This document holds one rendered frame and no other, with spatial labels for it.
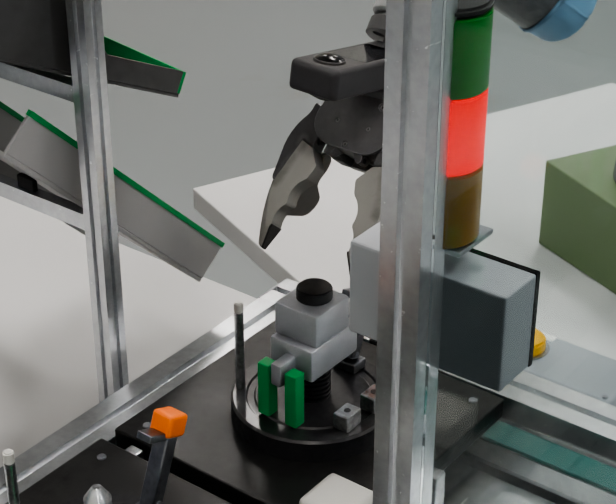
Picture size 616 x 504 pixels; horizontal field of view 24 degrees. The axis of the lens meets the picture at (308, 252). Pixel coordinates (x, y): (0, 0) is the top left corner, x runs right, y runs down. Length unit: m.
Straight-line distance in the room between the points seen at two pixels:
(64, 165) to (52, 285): 0.43
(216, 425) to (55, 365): 0.33
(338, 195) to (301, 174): 0.67
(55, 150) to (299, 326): 0.26
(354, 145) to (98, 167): 0.22
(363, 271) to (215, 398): 0.35
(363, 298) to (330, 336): 0.23
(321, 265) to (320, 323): 0.52
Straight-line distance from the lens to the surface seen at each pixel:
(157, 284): 1.66
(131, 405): 1.30
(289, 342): 1.19
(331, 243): 1.74
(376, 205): 1.14
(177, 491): 1.17
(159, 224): 1.35
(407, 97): 0.85
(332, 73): 1.09
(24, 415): 1.47
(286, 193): 1.18
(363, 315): 0.97
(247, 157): 3.95
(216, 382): 1.29
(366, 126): 1.16
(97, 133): 1.22
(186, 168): 3.90
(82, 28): 1.19
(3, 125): 1.37
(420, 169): 0.86
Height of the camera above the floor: 1.70
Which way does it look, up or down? 29 degrees down
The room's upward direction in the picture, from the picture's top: straight up
